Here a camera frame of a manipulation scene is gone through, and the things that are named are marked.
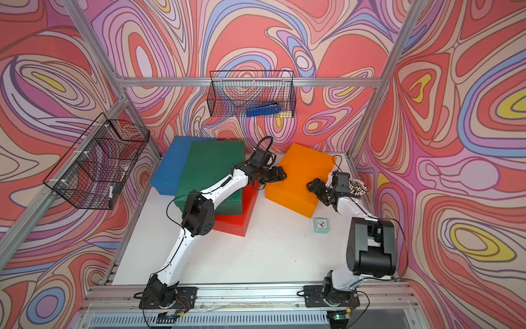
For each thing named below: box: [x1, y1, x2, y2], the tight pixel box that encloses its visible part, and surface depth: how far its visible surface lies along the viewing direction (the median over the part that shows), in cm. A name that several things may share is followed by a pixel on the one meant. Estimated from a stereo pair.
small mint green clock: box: [313, 217, 330, 234], surface depth 92 cm
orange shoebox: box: [265, 142, 337, 218], surface depth 94 cm
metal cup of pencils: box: [347, 178, 368, 199], surface depth 84 cm
